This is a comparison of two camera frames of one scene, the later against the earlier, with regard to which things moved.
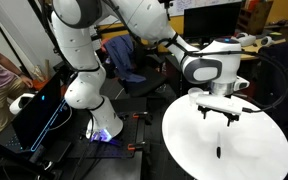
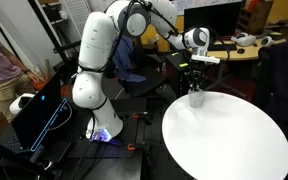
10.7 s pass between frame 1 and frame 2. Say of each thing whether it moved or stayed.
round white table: stayed
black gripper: moved
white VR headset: stayed
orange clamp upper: stayed
